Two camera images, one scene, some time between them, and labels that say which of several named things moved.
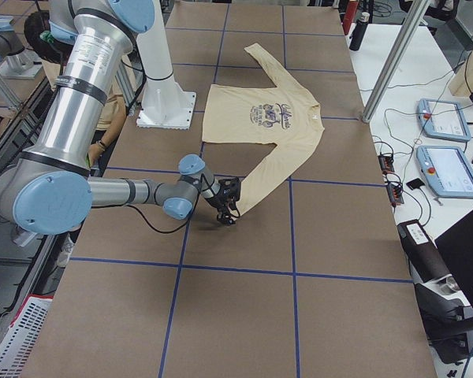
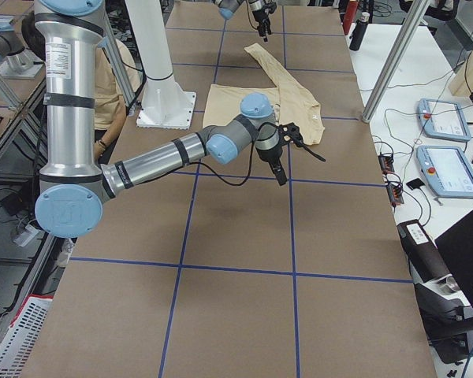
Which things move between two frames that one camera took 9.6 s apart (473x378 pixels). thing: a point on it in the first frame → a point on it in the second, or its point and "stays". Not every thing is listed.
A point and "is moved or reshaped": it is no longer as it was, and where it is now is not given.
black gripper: x=230 y=191 → x=291 y=132
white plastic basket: x=11 y=358 stays
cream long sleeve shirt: x=284 y=116 is moved or reshaped
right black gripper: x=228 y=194 → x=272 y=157
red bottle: x=350 y=9 stays
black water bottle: x=359 y=31 stays
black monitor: x=465 y=246 stays
